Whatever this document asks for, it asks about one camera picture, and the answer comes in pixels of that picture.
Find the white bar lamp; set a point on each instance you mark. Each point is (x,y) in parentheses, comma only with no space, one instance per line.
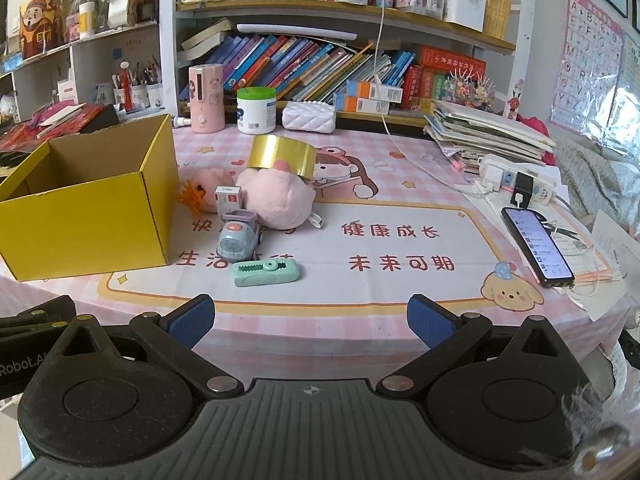
(297,31)

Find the blue orange small box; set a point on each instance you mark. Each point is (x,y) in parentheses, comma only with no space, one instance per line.
(360,105)
(375,91)

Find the orange spiky toy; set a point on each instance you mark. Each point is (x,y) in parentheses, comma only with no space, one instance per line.
(192,197)

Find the orange figure gift bag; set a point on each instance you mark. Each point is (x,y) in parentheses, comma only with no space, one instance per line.
(41,27)

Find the fuzzy pale cloth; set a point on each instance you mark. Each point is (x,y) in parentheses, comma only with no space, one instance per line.
(595,435)

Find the grey blanket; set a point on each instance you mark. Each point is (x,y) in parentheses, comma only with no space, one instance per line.
(590,180)

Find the pile of red papers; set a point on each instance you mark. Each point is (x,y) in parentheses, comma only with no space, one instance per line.
(65,117)

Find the black charger plug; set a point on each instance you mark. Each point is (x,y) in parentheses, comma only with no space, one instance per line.
(523,190)

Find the pink plush toy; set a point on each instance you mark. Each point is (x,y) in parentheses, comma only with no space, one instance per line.
(280,197)

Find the small white box red label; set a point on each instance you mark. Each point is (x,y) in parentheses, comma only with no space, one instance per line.
(228,200)

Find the stacked white books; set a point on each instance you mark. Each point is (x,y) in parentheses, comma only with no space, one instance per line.
(205,40)

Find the stack of papers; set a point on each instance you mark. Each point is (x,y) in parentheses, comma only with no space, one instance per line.
(480,132)

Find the white cubby shelf unit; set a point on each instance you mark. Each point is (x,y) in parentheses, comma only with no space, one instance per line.
(95,55)

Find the yellow cardboard box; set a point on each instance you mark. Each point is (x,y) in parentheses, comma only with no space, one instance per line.
(90,220)

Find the grey blue toy car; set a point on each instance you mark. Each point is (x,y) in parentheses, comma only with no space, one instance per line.
(238,239)

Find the wooden bookshelf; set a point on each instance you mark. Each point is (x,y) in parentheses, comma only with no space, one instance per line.
(345,12)

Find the white power strip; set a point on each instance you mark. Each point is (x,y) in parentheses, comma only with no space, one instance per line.
(542,185)

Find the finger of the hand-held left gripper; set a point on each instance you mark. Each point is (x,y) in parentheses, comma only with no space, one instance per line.
(35,321)

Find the white pen cup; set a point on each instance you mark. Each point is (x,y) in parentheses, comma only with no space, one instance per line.
(131,97)
(154,95)

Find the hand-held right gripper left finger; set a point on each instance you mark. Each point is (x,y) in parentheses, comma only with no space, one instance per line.
(192,319)

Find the white quilted pouch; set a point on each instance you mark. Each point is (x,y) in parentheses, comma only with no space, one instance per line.
(308,117)

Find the gold tape roll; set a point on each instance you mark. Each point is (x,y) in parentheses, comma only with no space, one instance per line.
(280,156)

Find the pink small box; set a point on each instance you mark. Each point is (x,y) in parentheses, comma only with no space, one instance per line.
(205,100)

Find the alphabet wall poster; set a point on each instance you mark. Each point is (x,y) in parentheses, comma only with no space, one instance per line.
(585,60)

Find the white jar green lid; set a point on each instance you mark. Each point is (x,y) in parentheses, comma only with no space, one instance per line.
(256,112)

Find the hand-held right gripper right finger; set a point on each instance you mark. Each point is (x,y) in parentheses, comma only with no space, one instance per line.
(429,321)

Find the colourful flower ornament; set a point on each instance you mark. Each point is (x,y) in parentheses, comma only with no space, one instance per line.
(467,91)

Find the pink checkered printed tablecloth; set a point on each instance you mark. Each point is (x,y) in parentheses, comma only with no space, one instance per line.
(400,200)

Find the black smartphone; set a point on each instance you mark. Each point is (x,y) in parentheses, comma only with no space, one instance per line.
(537,245)

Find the red boxed book set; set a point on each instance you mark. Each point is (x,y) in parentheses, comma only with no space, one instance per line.
(440,72)

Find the row of leaning books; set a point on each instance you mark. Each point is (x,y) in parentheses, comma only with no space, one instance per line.
(300,67)

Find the white bottle yellow label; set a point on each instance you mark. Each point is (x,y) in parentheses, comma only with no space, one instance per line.
(86,20)

